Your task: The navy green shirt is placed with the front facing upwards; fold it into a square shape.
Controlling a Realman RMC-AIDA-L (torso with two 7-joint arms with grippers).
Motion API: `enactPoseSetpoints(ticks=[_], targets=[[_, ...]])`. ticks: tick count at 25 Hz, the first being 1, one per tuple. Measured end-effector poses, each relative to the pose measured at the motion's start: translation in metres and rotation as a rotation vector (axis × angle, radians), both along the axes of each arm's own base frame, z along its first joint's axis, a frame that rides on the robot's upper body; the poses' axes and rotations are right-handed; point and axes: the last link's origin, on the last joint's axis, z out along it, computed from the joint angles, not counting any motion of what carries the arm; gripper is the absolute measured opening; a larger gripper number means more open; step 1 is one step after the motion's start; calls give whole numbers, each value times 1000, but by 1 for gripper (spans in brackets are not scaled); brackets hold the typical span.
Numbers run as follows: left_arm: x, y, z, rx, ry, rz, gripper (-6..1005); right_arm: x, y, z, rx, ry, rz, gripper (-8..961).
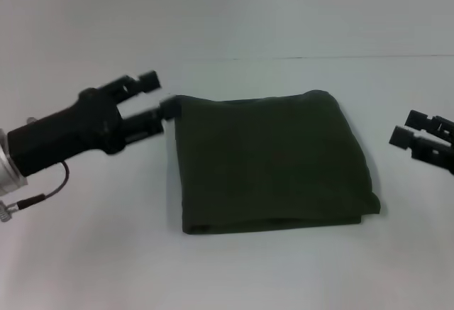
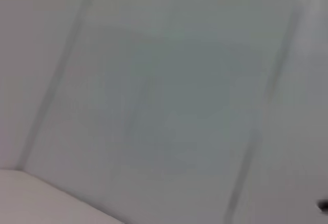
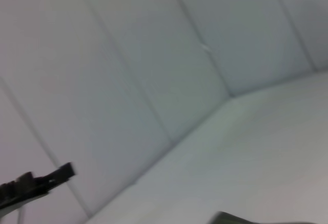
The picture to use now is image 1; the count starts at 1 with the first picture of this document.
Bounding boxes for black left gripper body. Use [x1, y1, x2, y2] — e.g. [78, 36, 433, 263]
[6, 74, 129, 179]

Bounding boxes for dark green FREE t-shirt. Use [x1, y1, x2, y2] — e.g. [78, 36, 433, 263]
[175, 89, 382, 235]

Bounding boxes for left arm cable with plug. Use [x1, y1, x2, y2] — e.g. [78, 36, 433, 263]
[0, 160, 70, 223]

